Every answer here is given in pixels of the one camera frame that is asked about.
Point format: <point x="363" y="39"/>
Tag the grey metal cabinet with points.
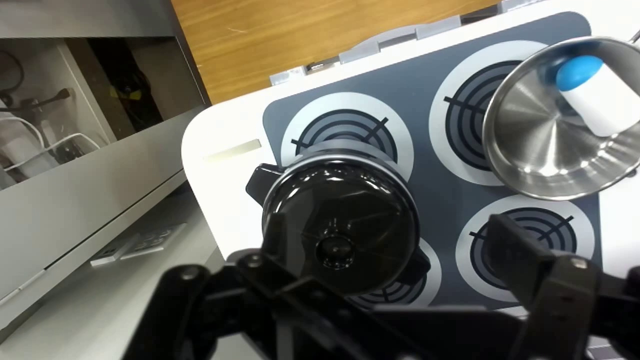
<point x="94" y="101"/>

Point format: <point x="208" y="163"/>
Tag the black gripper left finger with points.
<point x="257" y="299"/>

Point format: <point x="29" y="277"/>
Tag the toy kitchen stove unit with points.
<point x="421" y="103"/>

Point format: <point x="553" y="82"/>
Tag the black pot lid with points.
<point x="342" y="218"/>

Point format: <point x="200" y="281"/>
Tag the white blue-capped bottle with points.
<point x="604" y="103"/>

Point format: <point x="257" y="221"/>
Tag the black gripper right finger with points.
<point x="566" y="297"/>

